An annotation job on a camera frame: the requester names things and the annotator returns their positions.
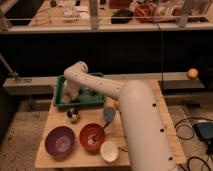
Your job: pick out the black power adapter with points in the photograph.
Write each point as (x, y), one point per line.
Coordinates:
(204, 130)

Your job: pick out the red tool on shelf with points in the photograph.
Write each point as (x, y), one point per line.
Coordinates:
(144, 12)

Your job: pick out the black object on shelf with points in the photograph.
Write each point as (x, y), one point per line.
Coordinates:
(122, 16)

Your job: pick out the grey metal bracket clamp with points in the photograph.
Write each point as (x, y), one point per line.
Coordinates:
(13, 73)

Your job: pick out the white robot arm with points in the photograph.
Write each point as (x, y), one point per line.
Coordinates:
(146, 138)

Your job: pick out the green plastic tray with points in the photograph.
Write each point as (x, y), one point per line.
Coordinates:
(85, 99)

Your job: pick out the white small bowl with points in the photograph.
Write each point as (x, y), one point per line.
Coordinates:
(109, 151)

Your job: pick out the purple bowl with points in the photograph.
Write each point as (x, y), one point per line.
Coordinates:
(60, 142)

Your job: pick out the wooden table board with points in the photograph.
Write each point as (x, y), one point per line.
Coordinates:
(80, 158)

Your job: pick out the red bowl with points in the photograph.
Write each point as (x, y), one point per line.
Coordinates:
(86, 137)

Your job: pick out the orange ball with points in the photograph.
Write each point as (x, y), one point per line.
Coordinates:
(192, 73)

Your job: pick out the orange apple fruit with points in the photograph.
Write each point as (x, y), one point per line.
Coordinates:
(116, 105)

